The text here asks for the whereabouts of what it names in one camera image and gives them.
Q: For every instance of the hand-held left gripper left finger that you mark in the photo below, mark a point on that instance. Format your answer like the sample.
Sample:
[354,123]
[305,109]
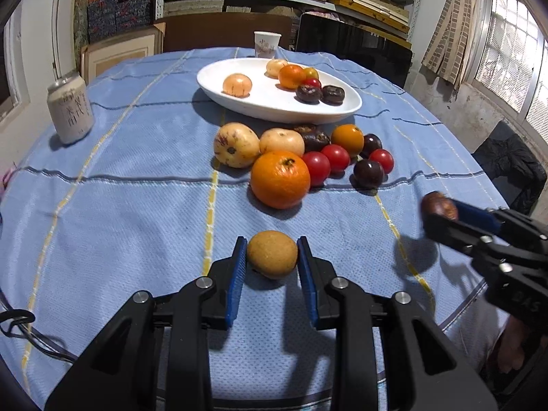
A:
[235,291]

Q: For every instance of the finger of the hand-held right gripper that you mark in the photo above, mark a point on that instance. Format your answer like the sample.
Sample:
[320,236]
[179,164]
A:
[449,233]
[475,216]

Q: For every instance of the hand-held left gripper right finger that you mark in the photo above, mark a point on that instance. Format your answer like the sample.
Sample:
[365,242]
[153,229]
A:
[309,291]

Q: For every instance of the dark brown water chestnut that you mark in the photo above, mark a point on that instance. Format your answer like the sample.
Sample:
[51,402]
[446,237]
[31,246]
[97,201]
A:
[333,94]
[311,136]
[309,93]
[439,206]

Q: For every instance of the tan longan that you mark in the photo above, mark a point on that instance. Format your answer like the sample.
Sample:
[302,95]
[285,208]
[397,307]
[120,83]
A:
[272,254]

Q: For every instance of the red cherry tomato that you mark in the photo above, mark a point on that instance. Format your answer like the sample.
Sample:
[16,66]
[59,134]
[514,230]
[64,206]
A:
[312,83]
[317,168]
[381,160]
[335,157]

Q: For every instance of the dark purple cherry tomato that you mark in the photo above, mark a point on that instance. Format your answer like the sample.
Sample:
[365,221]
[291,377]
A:
[370,145]
[368,174]

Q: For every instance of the orange tangerine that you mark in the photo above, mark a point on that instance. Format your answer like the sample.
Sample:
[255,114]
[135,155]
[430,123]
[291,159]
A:
[292,76]
[280,179]

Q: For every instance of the yellow tomato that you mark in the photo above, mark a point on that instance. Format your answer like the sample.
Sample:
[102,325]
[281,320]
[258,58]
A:
[347,139]
[311,72]

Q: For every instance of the purple streaked pepino melon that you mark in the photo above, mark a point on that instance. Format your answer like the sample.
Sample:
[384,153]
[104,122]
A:
[236,144]

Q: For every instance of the pale yellow pepino melon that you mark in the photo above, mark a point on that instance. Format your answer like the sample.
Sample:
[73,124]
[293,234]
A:
[281,141]
[276,67]

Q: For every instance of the white plate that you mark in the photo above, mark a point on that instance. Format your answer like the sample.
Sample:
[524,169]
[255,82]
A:
[265,102]

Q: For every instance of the pale orange pepino melon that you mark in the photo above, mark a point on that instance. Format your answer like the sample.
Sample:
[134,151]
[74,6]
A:
[237,84]

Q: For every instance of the person's right hand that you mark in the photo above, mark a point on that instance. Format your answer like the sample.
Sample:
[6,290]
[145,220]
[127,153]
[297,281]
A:
[511,346]

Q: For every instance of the black jacket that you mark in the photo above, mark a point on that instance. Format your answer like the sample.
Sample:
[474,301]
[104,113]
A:
[509,167]

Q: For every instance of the blue striped tablecloth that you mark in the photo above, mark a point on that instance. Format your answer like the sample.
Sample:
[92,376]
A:
[128,205]

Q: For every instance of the metal framed meshed window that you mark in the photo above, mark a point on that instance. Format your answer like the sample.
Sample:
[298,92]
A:
[501,51]

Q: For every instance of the brick patterned curtain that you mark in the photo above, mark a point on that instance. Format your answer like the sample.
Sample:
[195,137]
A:
[451,30]

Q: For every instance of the black flat screen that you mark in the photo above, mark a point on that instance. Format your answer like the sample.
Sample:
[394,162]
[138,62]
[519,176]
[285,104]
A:
[355,47]

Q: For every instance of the stack of yellow wooden frames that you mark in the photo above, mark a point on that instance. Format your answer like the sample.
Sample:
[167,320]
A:
[372,8]

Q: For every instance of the beige drink can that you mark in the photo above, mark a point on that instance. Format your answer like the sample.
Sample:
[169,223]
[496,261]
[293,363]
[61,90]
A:
[70,109]

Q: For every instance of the white printed paper cup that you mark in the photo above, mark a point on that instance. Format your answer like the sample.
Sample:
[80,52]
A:
[266,45]

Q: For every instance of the pink cloth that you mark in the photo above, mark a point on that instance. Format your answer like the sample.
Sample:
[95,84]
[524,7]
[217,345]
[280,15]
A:
[5,177]

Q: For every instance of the brown wooden board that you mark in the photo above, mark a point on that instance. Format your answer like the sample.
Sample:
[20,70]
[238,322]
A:
[227,30]

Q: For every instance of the grey woven flat box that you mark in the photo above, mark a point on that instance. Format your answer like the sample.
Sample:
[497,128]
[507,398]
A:
[192,6]

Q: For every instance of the stack of blue patterned boxes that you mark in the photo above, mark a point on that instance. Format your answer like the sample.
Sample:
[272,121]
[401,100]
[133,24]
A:
[115,13]

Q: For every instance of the green marbled board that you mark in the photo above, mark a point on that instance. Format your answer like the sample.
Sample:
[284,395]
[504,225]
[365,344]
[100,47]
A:
[79,21]

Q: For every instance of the white framed window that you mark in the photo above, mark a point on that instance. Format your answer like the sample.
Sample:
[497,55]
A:
[8,72]

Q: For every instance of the white wooden slat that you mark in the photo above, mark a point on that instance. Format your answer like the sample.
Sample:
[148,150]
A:
[58,17]

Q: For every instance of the beige picture frame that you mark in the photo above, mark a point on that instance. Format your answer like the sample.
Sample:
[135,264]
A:
[115,55]

